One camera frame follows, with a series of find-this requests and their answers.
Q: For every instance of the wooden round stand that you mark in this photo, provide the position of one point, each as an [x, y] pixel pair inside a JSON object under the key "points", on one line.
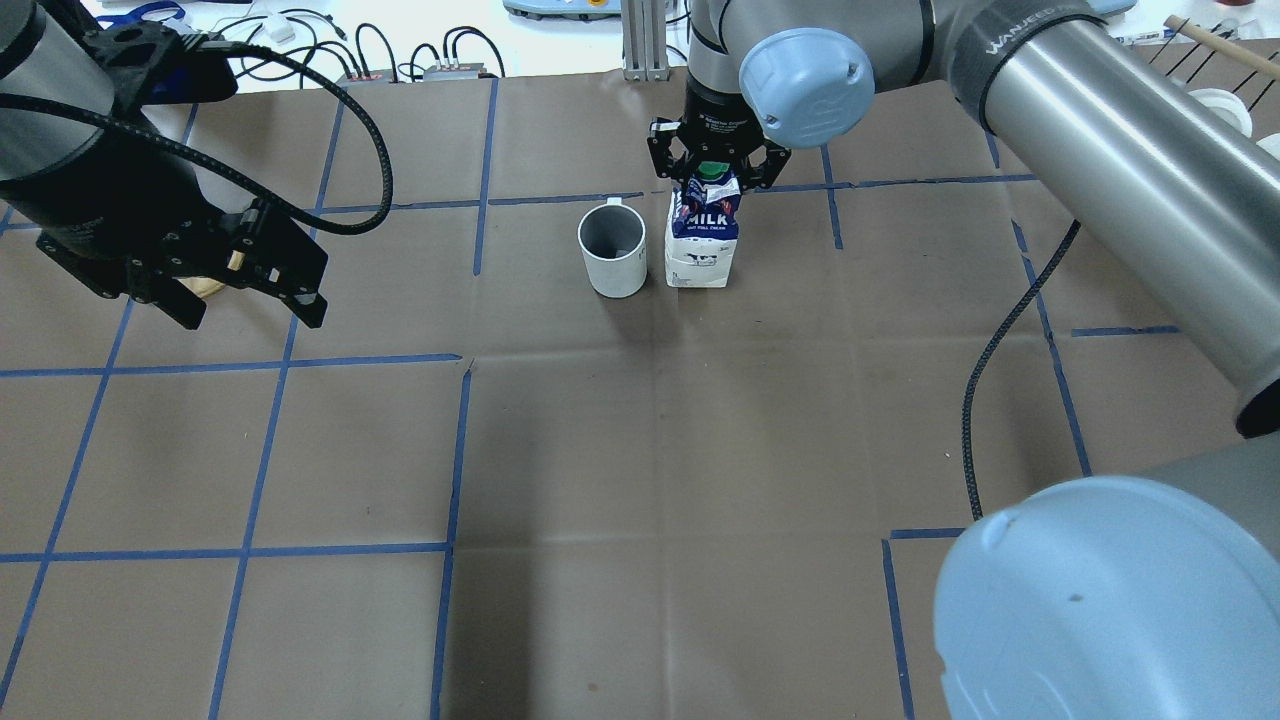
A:
{"points": [[202, 287]]}

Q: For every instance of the grey mug with handle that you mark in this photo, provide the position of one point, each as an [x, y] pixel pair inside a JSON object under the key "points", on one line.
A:
{"points": [[612, 241]]}

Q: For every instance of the blue white milk carton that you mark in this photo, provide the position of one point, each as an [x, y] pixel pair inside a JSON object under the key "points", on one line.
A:
{"points": [[702, 230]]}

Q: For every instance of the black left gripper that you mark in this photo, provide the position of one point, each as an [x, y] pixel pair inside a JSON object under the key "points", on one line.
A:
{"points": [[112, 215]]}

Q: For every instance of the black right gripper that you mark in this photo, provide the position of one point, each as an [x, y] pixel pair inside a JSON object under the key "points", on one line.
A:
{"points": [[712, 108]]}

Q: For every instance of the wooden rack handle stick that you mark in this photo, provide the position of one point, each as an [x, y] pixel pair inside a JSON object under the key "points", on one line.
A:
{"points": [[1232, 48]]}

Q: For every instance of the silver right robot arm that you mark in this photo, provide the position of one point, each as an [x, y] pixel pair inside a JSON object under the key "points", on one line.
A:
{"points": [[1145, 597]]}

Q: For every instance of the white cup rear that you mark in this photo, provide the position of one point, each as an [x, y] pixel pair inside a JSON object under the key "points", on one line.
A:
{"points": [[1226, 106]]}

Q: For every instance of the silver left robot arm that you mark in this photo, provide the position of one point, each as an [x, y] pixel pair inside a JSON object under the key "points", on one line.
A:
{"points": [[40, 100]]}

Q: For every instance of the aluminium frame post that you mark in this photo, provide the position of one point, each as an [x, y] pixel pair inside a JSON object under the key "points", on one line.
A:
{"points": [[644, 36]]}

